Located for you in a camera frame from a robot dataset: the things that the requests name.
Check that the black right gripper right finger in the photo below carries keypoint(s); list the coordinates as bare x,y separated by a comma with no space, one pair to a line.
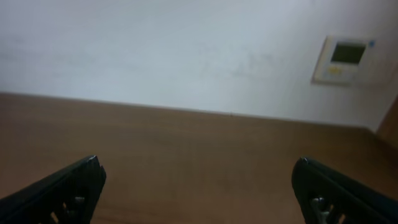
327,196

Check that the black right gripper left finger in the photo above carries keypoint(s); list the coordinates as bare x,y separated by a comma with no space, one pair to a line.
69,195

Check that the beige wall fixture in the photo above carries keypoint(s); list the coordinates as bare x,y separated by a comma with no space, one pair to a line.
345,61

